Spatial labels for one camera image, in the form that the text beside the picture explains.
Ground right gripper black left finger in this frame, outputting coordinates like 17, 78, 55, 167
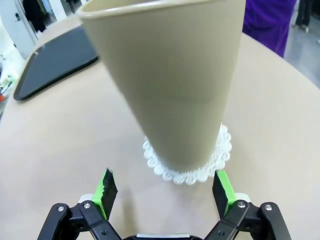
37, 167, 123, 240

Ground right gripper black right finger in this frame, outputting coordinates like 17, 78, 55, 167
206, 169, 292, 240

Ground tall beige tumbler cup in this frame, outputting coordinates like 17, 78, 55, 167
79, 0, 247, 173

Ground black plastic serving tray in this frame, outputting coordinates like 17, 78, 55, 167
13, 25, 100, 101

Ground person in purple hoodie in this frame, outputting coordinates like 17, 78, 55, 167
241, 0, 299, 58

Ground dark hanging clothes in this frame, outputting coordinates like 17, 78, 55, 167
22, 0, 48, 33

